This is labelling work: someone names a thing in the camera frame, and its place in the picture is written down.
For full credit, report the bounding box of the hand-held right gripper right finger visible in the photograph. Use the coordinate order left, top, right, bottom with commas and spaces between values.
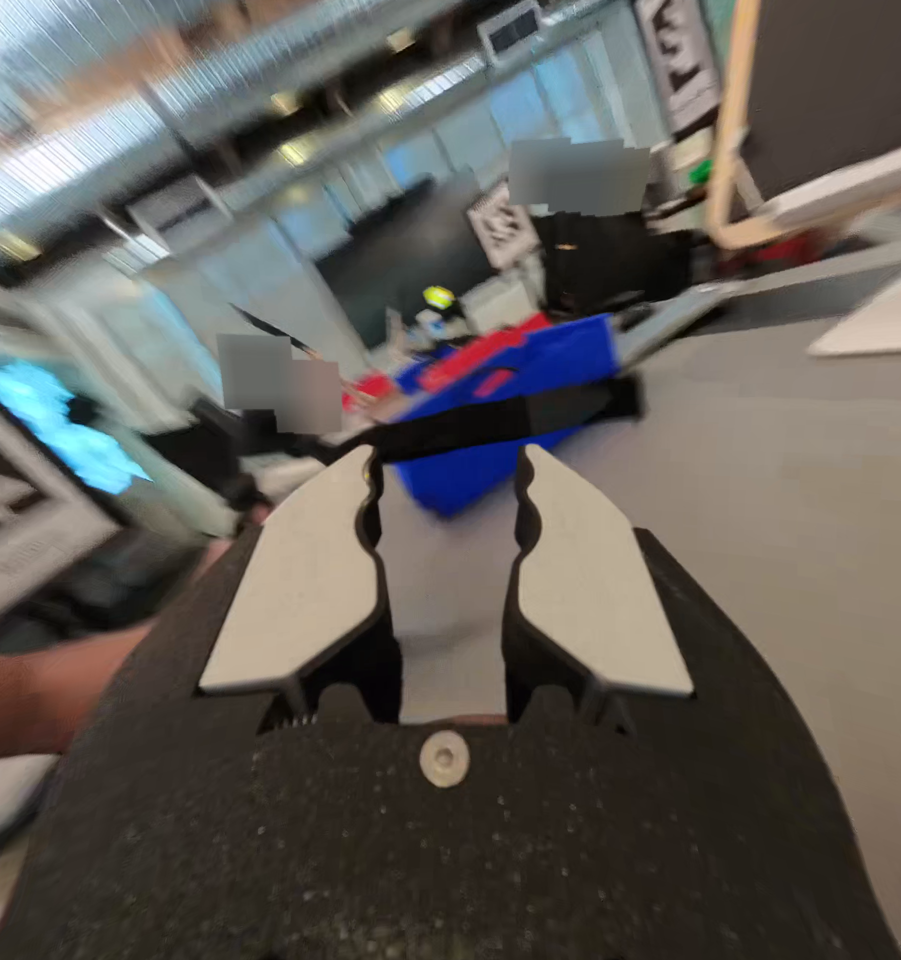
501, 441, 697, 723

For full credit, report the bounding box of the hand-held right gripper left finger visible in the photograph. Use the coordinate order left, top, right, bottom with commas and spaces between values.
197, 444, 403, 725

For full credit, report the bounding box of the blue plastic bin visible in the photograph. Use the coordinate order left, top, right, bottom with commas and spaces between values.
394, 313, 620, 520

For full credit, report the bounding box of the lit blue screen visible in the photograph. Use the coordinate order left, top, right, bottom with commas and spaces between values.
0, 360, 152, 496

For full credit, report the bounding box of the framed tag poster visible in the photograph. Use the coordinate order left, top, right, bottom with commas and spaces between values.
0, 375, 125, 635

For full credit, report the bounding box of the black white tag board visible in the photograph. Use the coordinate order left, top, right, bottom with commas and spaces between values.
634, 0, 722, 140
465, 183, 542, 273

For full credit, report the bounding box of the person's left forearm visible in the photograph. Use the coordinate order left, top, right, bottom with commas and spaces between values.
0, 618, 159, 765

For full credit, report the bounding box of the red plastic bin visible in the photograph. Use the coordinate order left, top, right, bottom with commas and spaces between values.
419, 313, 553, 393

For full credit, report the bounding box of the grey pouch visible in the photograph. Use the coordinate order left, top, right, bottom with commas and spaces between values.
614, 281, 744, 370

